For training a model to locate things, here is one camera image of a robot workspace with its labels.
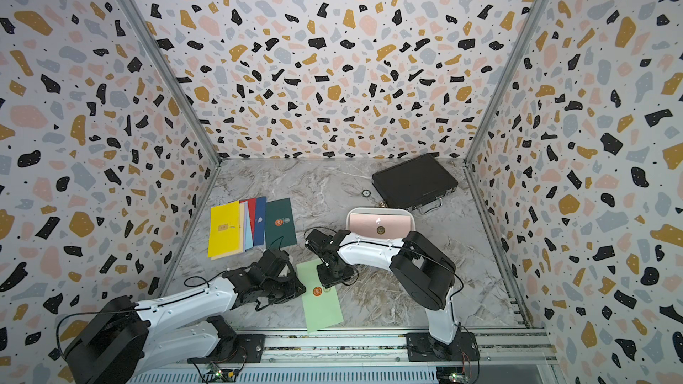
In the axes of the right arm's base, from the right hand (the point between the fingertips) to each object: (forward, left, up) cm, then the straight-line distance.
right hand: (328, 285), depth 86 cm
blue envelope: (+23, +28, +1) cm, 36 cm away
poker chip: (+38, -12, 0) cm, 40 cm away
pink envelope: (+20, -17, +4) cm, 27 cm away
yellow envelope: (+20, +41, 0) cm, 46 cm away
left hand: (-2, +5, +2) cm, 6 cm away
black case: (+44, -34, 0) cm, 56 cm away
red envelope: (+30, +34, 0) cm, 45 cm away
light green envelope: (-6, +1, 0) cm, 6 cm away
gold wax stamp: (+32, -18, 0) cm, 37 cm away
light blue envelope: (+20, +32, +2) cm, 38 cm away
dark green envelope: (+22, +21, 0) cm, 30 cm away
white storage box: (-1, -10, +31) cm, 33 cm away
